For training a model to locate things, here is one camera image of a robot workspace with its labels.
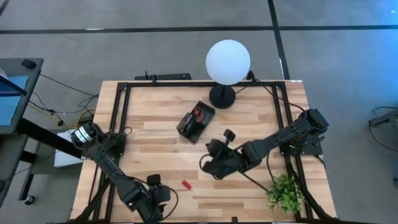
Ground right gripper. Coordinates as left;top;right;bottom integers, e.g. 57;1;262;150
201;129;249;180

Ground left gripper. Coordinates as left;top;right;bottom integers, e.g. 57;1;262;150
141;174;171;222

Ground black mesh desk organizer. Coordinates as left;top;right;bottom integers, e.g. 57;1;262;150
175;100;216;144

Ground red handled scissors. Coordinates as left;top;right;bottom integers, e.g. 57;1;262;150
190;106;207;127

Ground green artificial plant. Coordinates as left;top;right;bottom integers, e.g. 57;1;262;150
265;174;306;215

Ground white globe table lamp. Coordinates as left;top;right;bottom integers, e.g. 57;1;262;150
205;39;251;110

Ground white cardboard box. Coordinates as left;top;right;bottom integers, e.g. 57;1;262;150
54;128;91;169

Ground black power strip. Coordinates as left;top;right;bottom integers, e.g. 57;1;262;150
134;73;193;81

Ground grey equipment stand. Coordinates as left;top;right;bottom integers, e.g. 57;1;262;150
368;106;398;129

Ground dark grey side desk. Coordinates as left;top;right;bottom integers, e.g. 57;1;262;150
0;57;85;208

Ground blue lit monitor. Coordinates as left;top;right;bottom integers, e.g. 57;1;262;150
0;73;30;127

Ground black computer mouse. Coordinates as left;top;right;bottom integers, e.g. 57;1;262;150
21;58;37;70

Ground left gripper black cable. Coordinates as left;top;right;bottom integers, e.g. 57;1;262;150
161;185;180;220

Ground black aluminium table frame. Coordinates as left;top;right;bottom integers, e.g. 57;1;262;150
70;79;338;224

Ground yellow floor cable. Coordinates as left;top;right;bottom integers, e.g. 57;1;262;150
74;108;96;128

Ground black floor cable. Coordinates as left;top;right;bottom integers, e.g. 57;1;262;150
29;73;100;125

